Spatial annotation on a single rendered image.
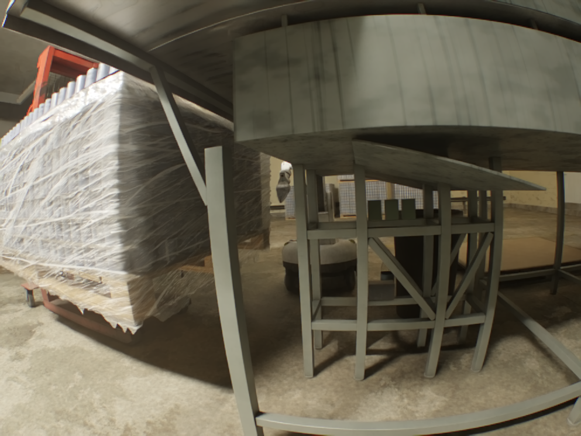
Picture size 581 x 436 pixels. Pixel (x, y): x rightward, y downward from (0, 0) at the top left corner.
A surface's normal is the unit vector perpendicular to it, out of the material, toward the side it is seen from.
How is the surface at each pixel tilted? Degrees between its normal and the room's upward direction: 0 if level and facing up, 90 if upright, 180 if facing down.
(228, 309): 90
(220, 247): 90
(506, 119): 90
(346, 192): 88
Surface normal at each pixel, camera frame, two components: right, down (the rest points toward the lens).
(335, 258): 0.17, 0.05
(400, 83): -0.26, 0.09
